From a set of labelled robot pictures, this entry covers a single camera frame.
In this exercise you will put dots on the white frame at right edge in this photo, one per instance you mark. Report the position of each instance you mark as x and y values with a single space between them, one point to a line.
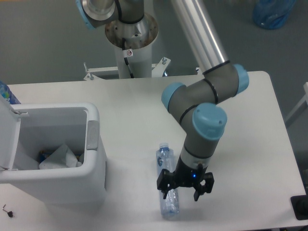
298 109

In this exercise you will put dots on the black device at table edge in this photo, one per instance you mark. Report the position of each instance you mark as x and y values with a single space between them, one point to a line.
300 206

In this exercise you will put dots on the clear plastic wrapper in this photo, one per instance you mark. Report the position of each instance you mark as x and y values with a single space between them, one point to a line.
63 157

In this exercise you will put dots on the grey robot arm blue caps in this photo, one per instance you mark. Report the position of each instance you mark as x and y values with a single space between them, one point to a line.
194 107

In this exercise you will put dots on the blue labelled bottle at edge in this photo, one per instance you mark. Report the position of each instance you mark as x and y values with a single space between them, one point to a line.
7 94

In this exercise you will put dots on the white pedestal foot brackets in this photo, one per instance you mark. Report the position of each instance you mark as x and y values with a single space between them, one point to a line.
129 70

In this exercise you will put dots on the white trash can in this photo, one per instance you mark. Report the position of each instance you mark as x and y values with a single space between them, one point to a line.
26 129

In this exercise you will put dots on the clear plastic water bottle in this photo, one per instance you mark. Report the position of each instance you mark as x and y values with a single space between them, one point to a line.
169 207

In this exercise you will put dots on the small dark clip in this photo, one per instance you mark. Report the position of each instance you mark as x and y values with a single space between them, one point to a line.
10 214

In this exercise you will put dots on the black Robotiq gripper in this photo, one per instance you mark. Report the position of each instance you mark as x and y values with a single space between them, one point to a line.
185 176

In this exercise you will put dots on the blue plastic bag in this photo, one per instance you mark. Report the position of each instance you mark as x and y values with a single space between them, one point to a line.
272 14

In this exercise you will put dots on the blue snack wrapper in bin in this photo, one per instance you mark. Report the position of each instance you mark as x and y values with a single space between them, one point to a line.
43 155

